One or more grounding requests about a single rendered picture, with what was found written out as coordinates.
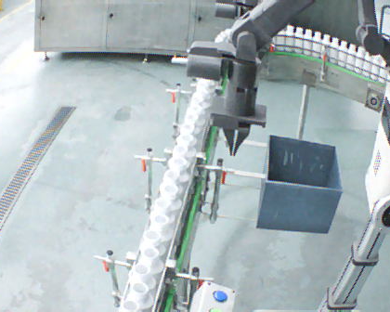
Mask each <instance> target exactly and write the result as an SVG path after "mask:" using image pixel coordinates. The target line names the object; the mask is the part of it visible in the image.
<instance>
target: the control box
mask: <svg viewBox="0 0 390 312"><path fill-rule="evenodd" d="M219 291H223V292H224V293H226V294H227V298H226V300H224V301H218V300H216V299H215V296H214V294H215V292H219ZM235 295H236V291H235V290H232V289H231V290H230V289H229V288H228V287H226V288H225V287H223V286H222V285H217V284H215V283H212V282H210V281H205V282H204V283H203V285H202V286H201V287H200V289H199V290H198V291H197V292H195V293H194V295H193V299H192V303H191V309H190V312H211V310H213V309H215V308H217V309H220V310H221V311H222V312H232V310H233V308H234V302H235Z"/></svg>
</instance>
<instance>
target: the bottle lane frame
mask: <svg viewBox="0 0 390 312"><path fill-rule="evenodd" d="M227 73H228V71H226V72H225V74H226V75H225V79H224V82H223V85H222V90H223V92H222V93H221V95H222V96H225V93H226V86H227V79H228V75H227ZM218 128H219V127H218V126H213V127H212V129H210V130H212V131H210V135H209V138H208V143H207V147H206V151H205V157H204V158H205V161H204V163H205V165H208V163H210V164H211V165H212V166H213V162H214V157H215V151H216V146H217V142H218V141H216V146H215V136H216V133H217V130H218ZM219 130H220V128H219ZM206 177H207V169H204V172H203V181H202V182H198V184H197V187H196V188H195V189H196V190H195V194H194V195H192V196H194V198H193V202H192V204H191V209H190V211H189V216H188V220H185V221H188V222H187V225H186V228H183V229H185V233H184V236H183V237H179V238H182V242H181V245H180V246H177V247H179V248H180V249H179V255H178V258H177V266H176V267H177V270H178V272H177V273H179V274H186V273H187V266H188V262H189V257H190V253H191V250H192V245H193V242H194V239H195V235H196V231H197V227H198V224H199V220H200V215H201V212H199V207H200V202H201V204H203V202H202V201H200V196H201V191H202V193H203V195H202V199H203V197H204V189H205V183H206ZM175 281H176V284H177V285H176V287H175V288H174V289H170V288H169V292H168V293H167V297H166V303H164V302H162V304H164V308H163V312H176V310H174V304H175V301H174V295H175V292H176V294H178V296H177V299H178V300H179V297H180V292H181V289H182V286H183V282H184V278H179V277H176V280H175Z"/></svg>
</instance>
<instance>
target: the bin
mask: <svg viewBox="0 0 390 312"><path fill-rule="evenodd" d="M242 145H249V146H256V147H262V148H266V157H265V162H264V167H263V173H262V174H259V173H253V172H246V171H240V170H235V172H234V173H227V174H228V175H231V176H233V175H237V176H248V177H255V178H261V188H256V187H250V186H238V185H231V184H222V183H221V185H226V186H231V187H238V188H250V189H260V200H259V207H258V211H257V220H256V219H250V218H247V219H245V218H238V217H233V216H226V215H224V216H221V215H218V216H217V217H220V218H221V217H226V218H232V219H238V220H249V221H255V222H257V223H256V228H260V229H271V230H275V229H276V230H280V231H284V230H286V231H291V232H293V231H295V232H305V233H307V232H309V233H318V234H321V233H323V234H328V233H329V231H330V227H331V225H332V220H333V218H334V216H335V214H336V210H337V206H338V203H339V200H340V199H341V196H342V193H343V190H344V188H343V184H342V181H343V179H342V176H341V167H340V163H339V154H338V150H337V146H334V145H329V144H324V143H319V142H314V141H308V140H303V139H297V138H291V137H288V136H280V135H273V134H268V140H267V144H266V143H260V142H253V141H247V140H244V142H243V143H242Z"/></svg>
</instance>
